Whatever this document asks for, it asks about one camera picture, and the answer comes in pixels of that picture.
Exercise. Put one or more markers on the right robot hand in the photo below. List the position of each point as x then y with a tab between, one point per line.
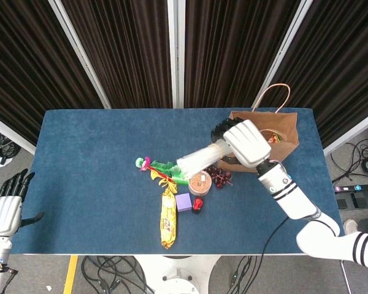
248	144

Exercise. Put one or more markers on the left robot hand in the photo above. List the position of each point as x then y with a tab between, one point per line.
3	216

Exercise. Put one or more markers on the green orange snack bag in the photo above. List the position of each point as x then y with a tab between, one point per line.
276	138

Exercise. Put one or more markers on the clear plastic straw bundle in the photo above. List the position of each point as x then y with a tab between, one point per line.
199	160

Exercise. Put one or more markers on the round clear plastic tub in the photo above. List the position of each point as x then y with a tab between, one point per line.
199	185

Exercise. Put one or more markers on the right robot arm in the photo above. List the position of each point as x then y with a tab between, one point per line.
294	199

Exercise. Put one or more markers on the brown paper bag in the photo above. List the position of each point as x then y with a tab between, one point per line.
285	125

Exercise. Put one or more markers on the purple grape bunch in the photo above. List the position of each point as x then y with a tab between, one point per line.
222	177

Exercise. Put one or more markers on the white paper scrap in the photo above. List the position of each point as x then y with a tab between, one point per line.
4	161

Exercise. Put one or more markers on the small red toy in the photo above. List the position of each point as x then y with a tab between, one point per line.
197	202

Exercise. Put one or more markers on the green toy brick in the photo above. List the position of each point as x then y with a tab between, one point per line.
179	180

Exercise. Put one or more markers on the purple cube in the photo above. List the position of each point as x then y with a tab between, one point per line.
183	202

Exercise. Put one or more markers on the yellow floor tape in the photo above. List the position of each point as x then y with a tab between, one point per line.
70	275

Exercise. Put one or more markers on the colourful feather shuttlecock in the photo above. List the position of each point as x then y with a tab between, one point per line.
159	168

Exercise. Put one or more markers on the dark pleated partition panel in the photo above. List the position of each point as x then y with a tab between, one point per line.
24	61
125	46
340	61
233	46

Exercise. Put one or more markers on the gold biscuit packet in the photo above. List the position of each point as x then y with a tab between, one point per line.
169	220

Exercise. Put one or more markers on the black foot pedal board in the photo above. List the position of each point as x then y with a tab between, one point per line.
358	200

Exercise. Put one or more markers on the grey white shoe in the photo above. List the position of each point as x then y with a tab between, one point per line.
351	226

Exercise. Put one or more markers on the white partition base rail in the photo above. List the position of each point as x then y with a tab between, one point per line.
352	131
9	134

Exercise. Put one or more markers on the white partition post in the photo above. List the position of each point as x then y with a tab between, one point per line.
284	46
81	55
175	46

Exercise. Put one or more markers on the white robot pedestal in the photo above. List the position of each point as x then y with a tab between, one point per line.
178	275

